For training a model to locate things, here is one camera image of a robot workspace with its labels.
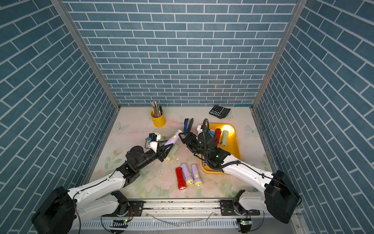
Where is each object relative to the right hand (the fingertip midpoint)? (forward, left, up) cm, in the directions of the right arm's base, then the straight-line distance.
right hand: (181, 138), depth 75 cm
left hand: (-3, +4, -3) cm, 6 cm away
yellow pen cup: (+22, +20, -15) cm, 34 cm away
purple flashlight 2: (-14, -5, -20) cm, 25 cm away
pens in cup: (+28, +22, -11) cm, 37 cm away
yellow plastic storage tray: (+12, -32, -24) cm, 42 cm away
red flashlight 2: (-16, -1, -20) cm, 26 cm away
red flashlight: (+20, -22, -20) cm, 36 cm away
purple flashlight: (0, +4, -2) cm, 5 cm away
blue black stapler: (+27, 0, -21) cm, 34 cm away
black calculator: (+41, -24, -20) cm, 51 cm away
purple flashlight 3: (-15, -10, -19) cm, 27 cm away
